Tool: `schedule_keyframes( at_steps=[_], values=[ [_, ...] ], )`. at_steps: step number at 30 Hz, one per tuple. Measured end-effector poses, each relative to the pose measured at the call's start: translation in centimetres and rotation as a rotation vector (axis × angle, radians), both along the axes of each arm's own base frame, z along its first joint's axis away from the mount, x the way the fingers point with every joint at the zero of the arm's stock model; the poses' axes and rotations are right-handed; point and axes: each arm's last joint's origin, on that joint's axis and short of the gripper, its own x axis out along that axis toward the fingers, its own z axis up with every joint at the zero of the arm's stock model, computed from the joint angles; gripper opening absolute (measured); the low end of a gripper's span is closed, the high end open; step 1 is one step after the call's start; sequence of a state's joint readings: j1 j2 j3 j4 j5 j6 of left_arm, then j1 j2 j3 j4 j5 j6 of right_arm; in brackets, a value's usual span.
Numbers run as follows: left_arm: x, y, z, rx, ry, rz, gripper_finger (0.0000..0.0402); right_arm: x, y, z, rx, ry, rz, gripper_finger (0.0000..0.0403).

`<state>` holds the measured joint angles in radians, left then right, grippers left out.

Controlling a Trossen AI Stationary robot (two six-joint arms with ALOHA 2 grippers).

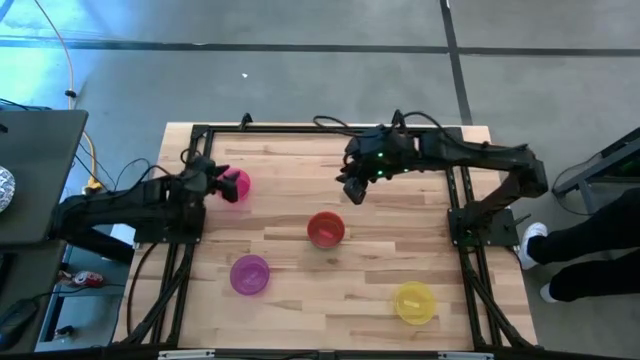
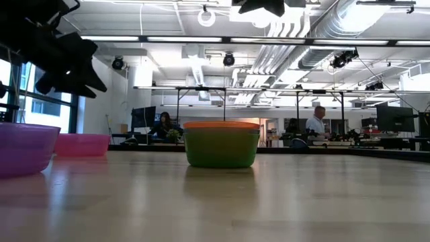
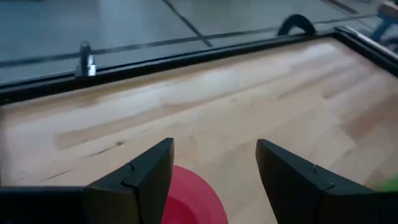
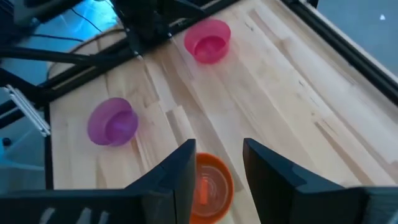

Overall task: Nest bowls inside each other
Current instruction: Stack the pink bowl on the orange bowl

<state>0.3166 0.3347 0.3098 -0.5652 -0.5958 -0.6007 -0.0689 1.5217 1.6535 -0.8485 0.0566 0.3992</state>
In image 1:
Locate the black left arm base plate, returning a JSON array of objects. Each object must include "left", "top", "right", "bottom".
[{"left": 133, "top": 213, "right": 207, "bottom": 245}]

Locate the red translucent plastic bowl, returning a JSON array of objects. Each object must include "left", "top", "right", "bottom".
[{"left": 306, "top": 211, "right": 346, "bottom": 250}]

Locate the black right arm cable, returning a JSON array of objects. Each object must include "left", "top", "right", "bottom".
[{"left": 312, "top": 109, "right": 451, "bottom": 140}]

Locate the black side desk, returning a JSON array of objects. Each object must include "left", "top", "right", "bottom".
[{"left": 0, "top": 109, "right": 90, "bottom": 246}]

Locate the yellow translucent plastic bowl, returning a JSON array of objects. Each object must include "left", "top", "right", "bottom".
[{"left": 393, "top": 280, "right": 437, "bottom": 326}]

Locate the person's white shoe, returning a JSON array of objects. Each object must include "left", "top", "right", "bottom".
[
  {"left": 539, "top": 282, "right": 560, "bottom": 304},
  {"left": 517, "top": 222, "right": 550, "bottom": 272}
]

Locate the black table edge rail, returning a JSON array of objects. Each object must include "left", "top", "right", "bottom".
[{"left": 0, "top": 343, "right": 640, "bottom": 360}]

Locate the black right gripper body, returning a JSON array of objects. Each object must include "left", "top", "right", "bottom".
[{"left": 342, "top": 130, "right": 390, "bottom": 187}]

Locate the dark low side shelf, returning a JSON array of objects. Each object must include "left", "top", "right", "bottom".
[{"left": 0, "top": 238, "right": 68, "bottom": 354}]

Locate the yellow floor cable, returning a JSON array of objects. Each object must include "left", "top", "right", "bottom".
[{"left": 32, "top": 0, "right": 104, "bottom": 194}]

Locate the white metal bracket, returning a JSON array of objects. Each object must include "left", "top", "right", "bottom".
[
  {"left": 438, "top": 351, "right": 495, "bottom": 360},
  {"left": 157, "top": 349, "right": 216, "bottom": 360}
]

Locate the purple translucent plastic bowl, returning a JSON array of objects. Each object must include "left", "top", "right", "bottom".
[{"left": 229, "top": 254, "right": 271, "bottom": 296}]

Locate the black metal stand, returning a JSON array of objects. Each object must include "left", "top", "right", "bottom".
[{"left": 552, "top": 127, "right": 640, "bottom": 216}]

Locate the crumpled silver foil ball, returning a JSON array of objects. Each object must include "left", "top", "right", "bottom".
[{"left": 0, "top": 165, "right": 17, "bottom": 214}]

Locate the black floor cable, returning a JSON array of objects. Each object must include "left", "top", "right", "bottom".
[{"left": 73, "top": 142, "right": 174, "bottom": 197}]

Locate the pink translucent plastic bowl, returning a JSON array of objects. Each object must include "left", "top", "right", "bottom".
[{"left": 218, "top": 167, "right": 252, "bottom": 203}]

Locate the black aluminium table frame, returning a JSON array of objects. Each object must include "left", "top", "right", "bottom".
[{"left": 113, "top": 123, "right": 540, "bottom": 351}]

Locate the person's leg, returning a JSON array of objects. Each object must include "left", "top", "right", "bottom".
[
  {"left": 527, "top": 187, "right": 640, "bottom": 267},
  {"left": 548, "top": 252, "right": 640, "bottom": 304}
]

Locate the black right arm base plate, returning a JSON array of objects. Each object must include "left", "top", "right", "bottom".
[{"left": 447, "top": 206, "right": 522, "bottom": 248}]

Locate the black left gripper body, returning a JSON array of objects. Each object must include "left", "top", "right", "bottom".
[{"left": 178, "top": 154, "right": 220, "bottom": 197}]

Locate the red soda can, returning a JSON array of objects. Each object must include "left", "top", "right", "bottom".
[{"left": 73, "top": 270, "right": 105, "bottom": 289}]

